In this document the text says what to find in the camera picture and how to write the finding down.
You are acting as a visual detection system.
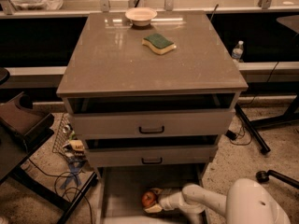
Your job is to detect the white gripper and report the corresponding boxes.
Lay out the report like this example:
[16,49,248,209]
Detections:
[144,188,181,214]

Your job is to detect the red apple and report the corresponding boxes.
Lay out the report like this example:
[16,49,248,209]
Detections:
[141,190,157,208]

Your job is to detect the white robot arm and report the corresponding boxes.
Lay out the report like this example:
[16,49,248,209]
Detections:
[141,178,291,224]

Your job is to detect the open bottom grey drawer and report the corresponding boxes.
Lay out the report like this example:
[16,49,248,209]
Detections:
[96,164,200,224]

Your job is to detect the middle grey drawer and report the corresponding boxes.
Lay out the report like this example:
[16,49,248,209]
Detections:
[85,146,218,167]

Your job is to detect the top grey drawer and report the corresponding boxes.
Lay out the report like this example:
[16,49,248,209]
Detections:
[69,109,235,139]

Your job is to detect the grey drawer cabinet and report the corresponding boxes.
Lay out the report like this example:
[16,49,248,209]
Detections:
[56,10,249,173]

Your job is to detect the blue tape strip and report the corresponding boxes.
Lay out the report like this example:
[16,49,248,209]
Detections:
[60,161,85,189]

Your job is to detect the black chair caster leg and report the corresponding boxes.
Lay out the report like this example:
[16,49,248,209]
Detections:
[255,170,299,189]

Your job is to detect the dark brown side table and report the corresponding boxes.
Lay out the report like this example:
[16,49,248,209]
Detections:
[0,92,96,224]

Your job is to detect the green yellow sponge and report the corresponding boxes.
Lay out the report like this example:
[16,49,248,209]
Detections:
[142,34,177,55]

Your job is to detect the clear plastic water bottle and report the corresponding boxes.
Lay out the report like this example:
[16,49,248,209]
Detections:
[232,40,244,63]

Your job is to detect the white bowl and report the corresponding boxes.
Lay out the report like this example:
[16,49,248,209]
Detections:
[125,7,157,27]

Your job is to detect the black floor cable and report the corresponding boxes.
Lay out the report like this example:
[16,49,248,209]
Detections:
[27,157,94,224]

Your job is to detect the wire mesh rack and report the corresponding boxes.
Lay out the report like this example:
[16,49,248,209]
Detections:
[52,114,71,155]

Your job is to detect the black table leg frame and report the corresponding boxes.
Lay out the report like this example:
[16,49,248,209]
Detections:
[234,93,299,156]

